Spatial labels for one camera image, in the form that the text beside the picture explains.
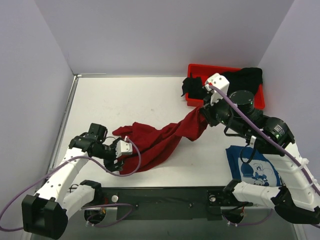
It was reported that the red t shirt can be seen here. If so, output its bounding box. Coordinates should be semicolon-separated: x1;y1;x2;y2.
112;107;208;172

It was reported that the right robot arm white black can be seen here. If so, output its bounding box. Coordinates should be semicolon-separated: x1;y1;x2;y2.
200;90;320;227

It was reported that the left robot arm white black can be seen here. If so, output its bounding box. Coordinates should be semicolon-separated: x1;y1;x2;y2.
21;123;133;240

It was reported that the black t shirt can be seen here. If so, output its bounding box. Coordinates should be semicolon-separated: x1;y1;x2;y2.
182;64;263;100

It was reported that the red plastic bin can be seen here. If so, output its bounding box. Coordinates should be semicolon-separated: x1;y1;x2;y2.
184;63;266;110

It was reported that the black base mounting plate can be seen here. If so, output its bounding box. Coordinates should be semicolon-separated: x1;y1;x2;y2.
87;186;253;221

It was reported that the blue folded t shirt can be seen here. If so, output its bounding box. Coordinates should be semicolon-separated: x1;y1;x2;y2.
225;145;282;187

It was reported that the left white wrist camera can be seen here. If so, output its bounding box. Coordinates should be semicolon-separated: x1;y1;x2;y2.
115;138;133;158

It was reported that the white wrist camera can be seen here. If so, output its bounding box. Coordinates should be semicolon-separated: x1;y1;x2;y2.
115;138;133;158
204;73;230;106

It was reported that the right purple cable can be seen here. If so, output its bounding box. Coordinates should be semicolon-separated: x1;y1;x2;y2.
209;83;320;230

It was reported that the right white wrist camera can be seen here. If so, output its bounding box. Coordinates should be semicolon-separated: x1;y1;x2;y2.
204;73;230;106

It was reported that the aluminium frame rail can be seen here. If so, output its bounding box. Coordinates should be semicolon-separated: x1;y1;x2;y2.
47;73;107;173

